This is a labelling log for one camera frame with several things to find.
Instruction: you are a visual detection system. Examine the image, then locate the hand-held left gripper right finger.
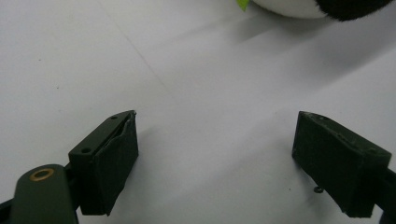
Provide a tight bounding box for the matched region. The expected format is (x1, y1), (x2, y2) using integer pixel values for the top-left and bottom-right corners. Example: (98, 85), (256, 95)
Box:
(291, 110), (392, 218)

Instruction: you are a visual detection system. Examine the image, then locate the light blue table mat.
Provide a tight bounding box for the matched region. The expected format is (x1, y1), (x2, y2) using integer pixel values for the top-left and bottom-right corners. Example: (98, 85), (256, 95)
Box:
(0, 0), (396, 224)

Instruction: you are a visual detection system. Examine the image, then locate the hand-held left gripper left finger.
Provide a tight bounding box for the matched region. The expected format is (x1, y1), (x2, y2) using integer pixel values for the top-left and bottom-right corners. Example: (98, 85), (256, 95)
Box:
(67, 109), (140, 217)

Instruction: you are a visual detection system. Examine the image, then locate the black and white panda plush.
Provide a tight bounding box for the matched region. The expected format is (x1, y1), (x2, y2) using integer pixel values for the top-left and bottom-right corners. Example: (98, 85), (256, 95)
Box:
(236, 0), (396, 22)

